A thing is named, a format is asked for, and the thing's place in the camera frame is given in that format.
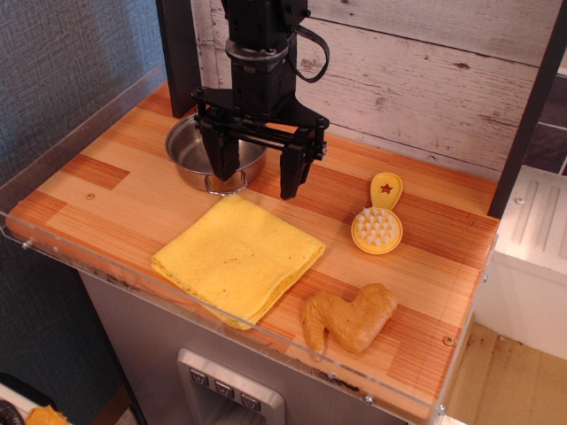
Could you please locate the orange object bottom left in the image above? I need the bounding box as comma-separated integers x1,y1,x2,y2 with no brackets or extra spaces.
25,406,69,425

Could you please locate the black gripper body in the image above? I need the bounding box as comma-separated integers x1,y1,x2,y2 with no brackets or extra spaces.
192,60,329,161

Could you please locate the dark vertical post right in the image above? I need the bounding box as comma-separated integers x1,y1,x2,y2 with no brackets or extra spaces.
487,1,566,219

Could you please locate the dark vertical post left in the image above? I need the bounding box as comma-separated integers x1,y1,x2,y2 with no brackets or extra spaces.
156,0,201,118

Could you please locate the silver toy fridge cabinet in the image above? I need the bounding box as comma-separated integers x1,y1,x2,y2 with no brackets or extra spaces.
81,273,401,424

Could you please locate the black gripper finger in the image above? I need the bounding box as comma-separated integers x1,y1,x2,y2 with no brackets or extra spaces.
280,144,315,199
199,124,240,182

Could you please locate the white toy appliance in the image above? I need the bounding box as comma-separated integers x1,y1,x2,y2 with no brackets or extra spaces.
473,166,566,359

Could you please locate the clear acrylic guard rail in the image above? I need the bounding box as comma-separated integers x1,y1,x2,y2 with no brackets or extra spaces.
1,87,498,423

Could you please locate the dark vertical post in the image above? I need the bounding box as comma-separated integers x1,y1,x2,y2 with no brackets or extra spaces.
156,0,201,118
487,1,566,219

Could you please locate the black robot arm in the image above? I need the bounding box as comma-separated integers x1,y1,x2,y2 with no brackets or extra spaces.
192,1,330,199

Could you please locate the stainless steel pot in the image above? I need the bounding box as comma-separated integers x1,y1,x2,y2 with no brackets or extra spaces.
166,114,268,197

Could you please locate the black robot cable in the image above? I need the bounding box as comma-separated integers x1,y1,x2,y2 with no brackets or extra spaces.
285,24,331,84

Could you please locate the yellow folded towel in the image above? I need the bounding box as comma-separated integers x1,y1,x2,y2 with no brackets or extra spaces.
151,195,325,330

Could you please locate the toy chicken wing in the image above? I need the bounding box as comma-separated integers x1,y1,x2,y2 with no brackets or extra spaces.
302,283,398,354

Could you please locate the yellow scrub brush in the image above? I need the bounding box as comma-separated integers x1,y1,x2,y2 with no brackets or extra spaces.
351,173,403,255

